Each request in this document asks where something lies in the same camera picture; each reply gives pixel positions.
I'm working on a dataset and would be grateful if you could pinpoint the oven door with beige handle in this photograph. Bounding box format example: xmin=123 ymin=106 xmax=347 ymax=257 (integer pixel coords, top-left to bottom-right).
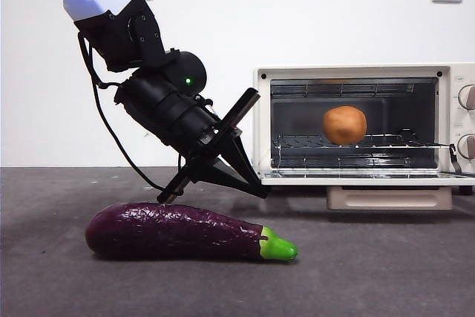
xmin=259 ymin=168 xmax=475 ymax=211

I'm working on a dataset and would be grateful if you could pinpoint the purple eggplant with green stem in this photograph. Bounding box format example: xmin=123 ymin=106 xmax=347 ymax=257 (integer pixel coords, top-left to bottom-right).
xmin=85 ymin=202 xmax=299 ymax=262

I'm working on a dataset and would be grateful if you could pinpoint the metal wire oven rack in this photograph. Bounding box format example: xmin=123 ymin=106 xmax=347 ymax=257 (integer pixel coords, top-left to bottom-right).
xmin=272 ymin=129 xmax=457 ymax=154

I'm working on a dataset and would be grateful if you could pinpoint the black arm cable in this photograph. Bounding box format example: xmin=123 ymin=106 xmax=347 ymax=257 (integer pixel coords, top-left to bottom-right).
xmin=77 ymin=30 xmax=166 ymax=192

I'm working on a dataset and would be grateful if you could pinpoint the cream Toshiba toaster oven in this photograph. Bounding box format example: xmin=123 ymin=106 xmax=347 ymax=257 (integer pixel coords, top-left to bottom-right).
xmin=253 ymin=64 xmax=475 ymax=196

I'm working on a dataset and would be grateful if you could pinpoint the brown potato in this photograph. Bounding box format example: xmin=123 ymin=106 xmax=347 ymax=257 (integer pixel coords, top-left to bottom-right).
xmin=322 ymin=105 xmax=368 ymax=146

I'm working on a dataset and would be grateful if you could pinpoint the round beige oven knob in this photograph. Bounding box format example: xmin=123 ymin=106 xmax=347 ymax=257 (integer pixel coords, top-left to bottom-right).
xmin=456 ymin=134 xmax=475 ymax=160
xmin=458 ymin=85 xmax=475 ymax=111

